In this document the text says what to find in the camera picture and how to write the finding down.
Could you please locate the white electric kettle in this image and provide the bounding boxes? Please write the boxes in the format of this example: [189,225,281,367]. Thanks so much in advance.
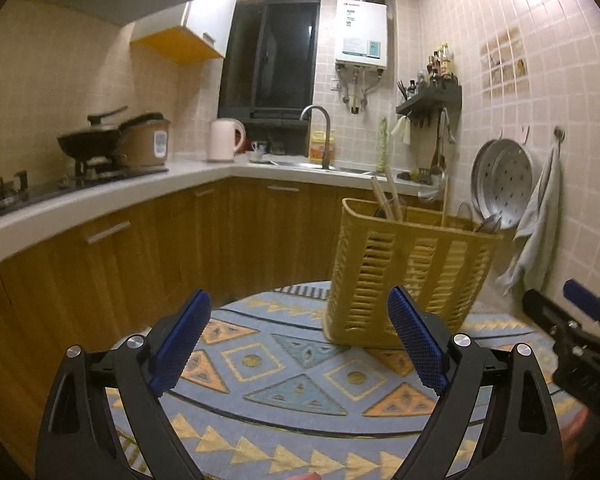
[207,118,247,163]

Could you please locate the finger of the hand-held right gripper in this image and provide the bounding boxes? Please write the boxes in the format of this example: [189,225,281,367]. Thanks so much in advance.
[524,288,581,336]
[564,280,600,341]

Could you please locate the hanging metal ladle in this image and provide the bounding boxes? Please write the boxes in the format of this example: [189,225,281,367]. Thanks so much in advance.
[430,107,455,173]

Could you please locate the steel kitchen sink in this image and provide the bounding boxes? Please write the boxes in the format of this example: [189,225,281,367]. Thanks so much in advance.
[267,157,381,176]

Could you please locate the blue patterned tablecloth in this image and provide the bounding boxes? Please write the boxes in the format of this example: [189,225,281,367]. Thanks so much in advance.
[105,280,581,480]

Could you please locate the dark wall shelf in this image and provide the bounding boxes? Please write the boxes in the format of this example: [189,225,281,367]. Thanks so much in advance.
[396,84,463,128]

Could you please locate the round metal steamer tray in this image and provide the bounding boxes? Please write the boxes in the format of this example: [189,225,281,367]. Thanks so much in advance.
[470,137,535,228]

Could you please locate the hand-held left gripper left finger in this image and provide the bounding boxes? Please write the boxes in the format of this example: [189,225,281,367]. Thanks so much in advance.
[34,288,212,480]

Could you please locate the brown rice cooker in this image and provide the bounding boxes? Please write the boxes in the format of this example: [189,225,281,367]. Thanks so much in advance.
[122,117,172,167]

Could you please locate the white kitchen countertop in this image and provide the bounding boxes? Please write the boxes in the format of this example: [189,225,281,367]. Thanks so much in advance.
[0,155,446,273]

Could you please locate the dark framed window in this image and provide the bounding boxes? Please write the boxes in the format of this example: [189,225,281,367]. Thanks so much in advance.
[219,0,322,133]

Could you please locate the wooden base cabinets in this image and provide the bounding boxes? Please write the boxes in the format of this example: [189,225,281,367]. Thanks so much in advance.
[0,177,446,461]

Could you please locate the curved metal faucet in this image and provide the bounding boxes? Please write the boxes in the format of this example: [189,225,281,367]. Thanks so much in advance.
[300,105,333,171]

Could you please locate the yellow slotted utensil basket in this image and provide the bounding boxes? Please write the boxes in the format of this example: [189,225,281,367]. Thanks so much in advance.
[322,197,505,351]

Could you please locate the person's right hand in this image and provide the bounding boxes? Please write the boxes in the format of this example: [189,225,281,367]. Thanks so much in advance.
[565,402,595,443]

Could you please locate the row of seasoning bottles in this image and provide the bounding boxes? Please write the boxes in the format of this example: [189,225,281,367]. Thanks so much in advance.
[417,42,458,86]

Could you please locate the tall green patterned object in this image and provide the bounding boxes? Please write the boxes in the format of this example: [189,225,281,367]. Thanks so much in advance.
[376,116,388,172]

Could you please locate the white gas water heater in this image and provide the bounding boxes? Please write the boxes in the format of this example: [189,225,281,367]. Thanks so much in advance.
[335,0,388,68]

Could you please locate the white hanging cloth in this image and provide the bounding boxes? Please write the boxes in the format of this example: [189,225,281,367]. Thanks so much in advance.
[391,115,412,145]

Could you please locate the grey hanging towel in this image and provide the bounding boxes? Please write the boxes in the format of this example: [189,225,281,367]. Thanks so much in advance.
[495,145,563,296]

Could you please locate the white and yellow wall cabinet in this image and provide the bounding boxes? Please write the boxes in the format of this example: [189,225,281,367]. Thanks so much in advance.
[130,0,243,66]

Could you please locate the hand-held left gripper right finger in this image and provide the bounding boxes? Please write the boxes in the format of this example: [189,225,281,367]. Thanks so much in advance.
[387,285,566,480]

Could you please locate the black gas stove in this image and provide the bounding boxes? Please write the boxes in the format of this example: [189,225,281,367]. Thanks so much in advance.
[0,157,171,223]

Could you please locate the black wok with lid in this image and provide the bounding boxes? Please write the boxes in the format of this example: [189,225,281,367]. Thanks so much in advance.
[56,106,163,162]

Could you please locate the yellow plastic bottle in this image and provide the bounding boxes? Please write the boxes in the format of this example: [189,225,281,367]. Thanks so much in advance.
[309,129,336,165]

